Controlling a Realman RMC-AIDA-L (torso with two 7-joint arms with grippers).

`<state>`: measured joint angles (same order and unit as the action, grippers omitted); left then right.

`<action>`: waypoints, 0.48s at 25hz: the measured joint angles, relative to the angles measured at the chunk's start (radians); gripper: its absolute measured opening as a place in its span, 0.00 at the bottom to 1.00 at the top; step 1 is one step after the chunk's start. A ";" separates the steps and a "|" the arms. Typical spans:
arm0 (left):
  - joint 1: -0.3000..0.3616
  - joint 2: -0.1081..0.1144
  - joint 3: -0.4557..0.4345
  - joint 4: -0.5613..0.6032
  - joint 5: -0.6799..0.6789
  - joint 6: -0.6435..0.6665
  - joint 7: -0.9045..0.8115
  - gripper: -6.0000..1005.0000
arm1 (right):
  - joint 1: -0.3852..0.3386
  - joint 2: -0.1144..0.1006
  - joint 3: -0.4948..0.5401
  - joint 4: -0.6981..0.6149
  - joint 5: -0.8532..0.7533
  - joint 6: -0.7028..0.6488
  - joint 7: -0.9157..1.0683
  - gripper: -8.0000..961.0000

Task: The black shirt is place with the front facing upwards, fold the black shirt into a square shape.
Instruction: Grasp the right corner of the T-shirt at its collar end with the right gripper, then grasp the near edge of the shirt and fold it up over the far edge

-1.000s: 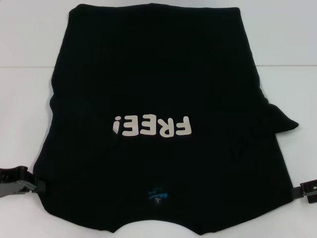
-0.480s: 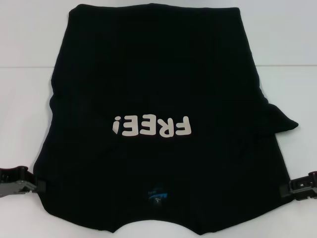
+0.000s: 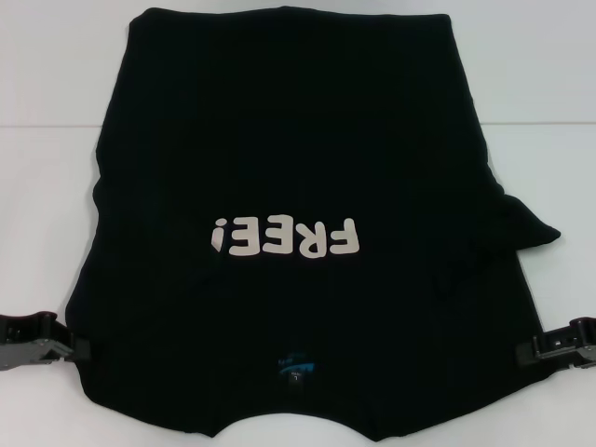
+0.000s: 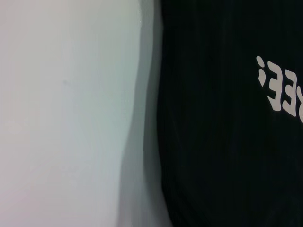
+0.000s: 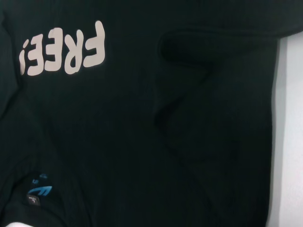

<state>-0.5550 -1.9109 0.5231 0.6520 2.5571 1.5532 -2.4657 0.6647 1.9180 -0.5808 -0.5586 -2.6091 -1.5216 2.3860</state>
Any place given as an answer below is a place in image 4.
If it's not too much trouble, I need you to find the black shirt with FREE print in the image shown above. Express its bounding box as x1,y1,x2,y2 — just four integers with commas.
156,0,303,227

